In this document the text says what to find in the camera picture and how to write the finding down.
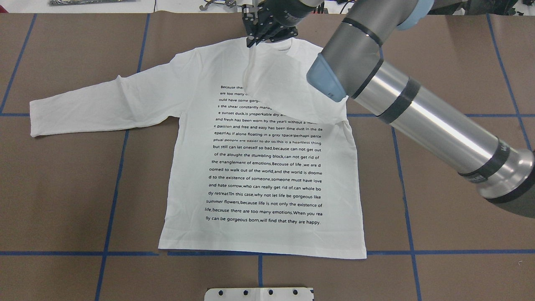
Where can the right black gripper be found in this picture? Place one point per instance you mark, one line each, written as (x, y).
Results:
(279, 15)

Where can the white long-sleeve printed shirt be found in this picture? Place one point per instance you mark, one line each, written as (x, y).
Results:
(263, 162)

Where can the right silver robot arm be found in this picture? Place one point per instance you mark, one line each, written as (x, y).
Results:
(350, 66)

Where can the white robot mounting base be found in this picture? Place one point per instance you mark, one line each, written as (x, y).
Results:
(260, 294)

